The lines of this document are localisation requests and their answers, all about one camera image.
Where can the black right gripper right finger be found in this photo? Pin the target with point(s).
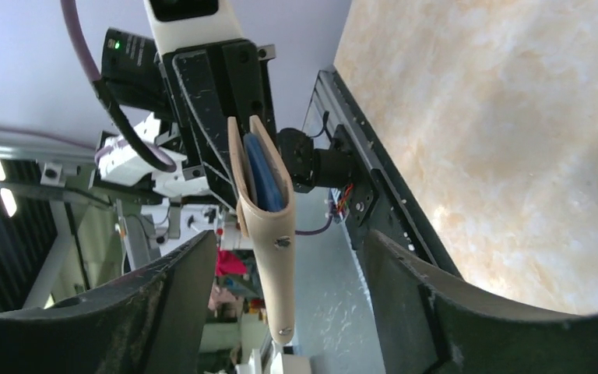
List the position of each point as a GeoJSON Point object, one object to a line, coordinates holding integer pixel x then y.
{"type": "Point", "coordinates": [491, 334]}

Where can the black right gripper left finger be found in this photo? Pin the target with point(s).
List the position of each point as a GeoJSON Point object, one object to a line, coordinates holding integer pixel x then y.
{"type": "Point", "coordinates": [149, 320]}

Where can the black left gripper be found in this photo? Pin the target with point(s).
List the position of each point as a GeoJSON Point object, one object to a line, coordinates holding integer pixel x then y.
{"type": "Point", "coordinates": [210, 83]}

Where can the blue credit card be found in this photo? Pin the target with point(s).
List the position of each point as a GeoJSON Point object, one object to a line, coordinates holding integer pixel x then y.
{"type": "Point", "coordinates": [267, 191]}

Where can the beige leather card holder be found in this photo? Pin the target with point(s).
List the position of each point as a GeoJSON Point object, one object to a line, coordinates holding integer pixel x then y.
{"type": "Point", "coordinates": [272, 233]}

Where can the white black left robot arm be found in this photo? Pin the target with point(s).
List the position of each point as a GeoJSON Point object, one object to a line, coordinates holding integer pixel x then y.
{"type": "Point", "coordinates": [150, 146]}

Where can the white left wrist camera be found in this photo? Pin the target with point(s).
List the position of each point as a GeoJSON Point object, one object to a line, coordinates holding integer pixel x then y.
{"type": "Point", "coordinates": [178, 25]}

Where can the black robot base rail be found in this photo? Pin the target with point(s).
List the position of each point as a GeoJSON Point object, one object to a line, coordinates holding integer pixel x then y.
{"type": "Point", "coordinates": [386, 226]}

